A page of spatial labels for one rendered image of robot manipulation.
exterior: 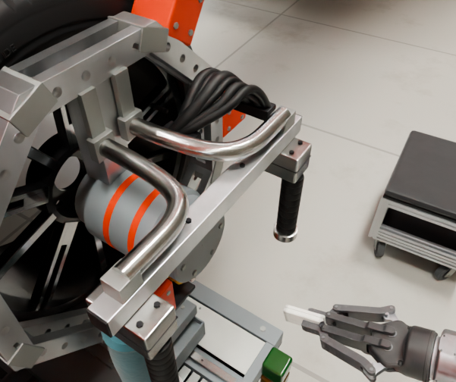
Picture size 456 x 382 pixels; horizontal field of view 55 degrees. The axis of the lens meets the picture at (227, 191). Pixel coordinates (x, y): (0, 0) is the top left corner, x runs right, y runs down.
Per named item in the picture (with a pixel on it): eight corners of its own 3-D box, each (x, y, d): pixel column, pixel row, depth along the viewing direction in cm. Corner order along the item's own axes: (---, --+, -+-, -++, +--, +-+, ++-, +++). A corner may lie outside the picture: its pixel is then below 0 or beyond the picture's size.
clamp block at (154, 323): (122, 290, 55) (114, 265, 51) (179, 327, 52) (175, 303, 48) (92, 321, 52) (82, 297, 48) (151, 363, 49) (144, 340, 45)
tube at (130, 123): (193, 86, 75) (189, 25, 67) (294, 124, 67) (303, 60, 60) (120, 140, 64) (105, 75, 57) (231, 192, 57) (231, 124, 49)
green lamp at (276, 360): (271, 355, 78) (273, 344, 75) (291, 367, 77) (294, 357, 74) (259, 374, 76) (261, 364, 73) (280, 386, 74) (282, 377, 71)
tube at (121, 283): (109, 148, 63) (93, 82, 55) (221, 202, 55) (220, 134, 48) (3, 226, 52) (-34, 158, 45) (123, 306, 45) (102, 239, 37)
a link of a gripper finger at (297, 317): (325, 330, 74) (323, 333, 73) (287, 317, 78) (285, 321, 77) (323, 318, 72) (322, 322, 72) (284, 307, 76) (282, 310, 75)
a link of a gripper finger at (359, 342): (393, 355, 68) (391, 362, 67) (323, 334, 74) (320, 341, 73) (392, 339, 66) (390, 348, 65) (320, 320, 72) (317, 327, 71)
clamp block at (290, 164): (261, 148, 75) (262, 122, 72) (309, 167, 72) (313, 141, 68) (245, 164, 72) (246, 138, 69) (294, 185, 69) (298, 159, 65)
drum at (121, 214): (136, 195, 84) (124, 136, 74) (229, 245, 76) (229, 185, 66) (80, 244, 76) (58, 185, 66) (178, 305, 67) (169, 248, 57)
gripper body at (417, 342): (441, 318, 65) (377, 302, 70) (430, 369, 59) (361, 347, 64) (439, 348, 69) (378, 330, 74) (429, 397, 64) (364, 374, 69)
